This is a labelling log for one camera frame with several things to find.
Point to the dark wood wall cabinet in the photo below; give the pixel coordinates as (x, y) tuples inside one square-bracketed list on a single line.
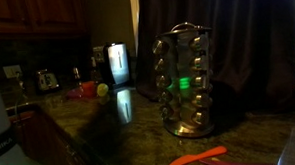
[(51, 13)]

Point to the dark wood counter cabinet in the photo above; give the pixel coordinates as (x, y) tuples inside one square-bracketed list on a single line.
[(46, 140)]

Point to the orange plastic knife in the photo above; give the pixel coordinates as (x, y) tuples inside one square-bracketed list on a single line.
[(197, 156)]

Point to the chrome toaster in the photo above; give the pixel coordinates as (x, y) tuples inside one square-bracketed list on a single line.
[(47, 81)]

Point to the stainless steel spice rack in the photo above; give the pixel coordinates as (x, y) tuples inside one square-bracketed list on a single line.
[(183, 57)]

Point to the stainless steel coffee maker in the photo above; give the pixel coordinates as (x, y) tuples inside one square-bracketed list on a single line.
[(118, 62)]

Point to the white wall outlet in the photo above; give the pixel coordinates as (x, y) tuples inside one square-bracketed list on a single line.
[(12, 71)]

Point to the purple plastic utensil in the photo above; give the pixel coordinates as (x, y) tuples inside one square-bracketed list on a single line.
[(244, 164)]

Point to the purple plastic bowl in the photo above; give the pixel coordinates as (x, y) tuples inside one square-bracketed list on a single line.
[(74, 93)]

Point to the dark window curtain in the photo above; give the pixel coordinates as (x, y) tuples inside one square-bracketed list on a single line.
[(245, 38)]

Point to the small dark bottle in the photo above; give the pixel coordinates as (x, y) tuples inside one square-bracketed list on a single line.
[(76, 74)]

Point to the orange plastic cup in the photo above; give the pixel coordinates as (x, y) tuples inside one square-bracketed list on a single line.
[(88, 89)]

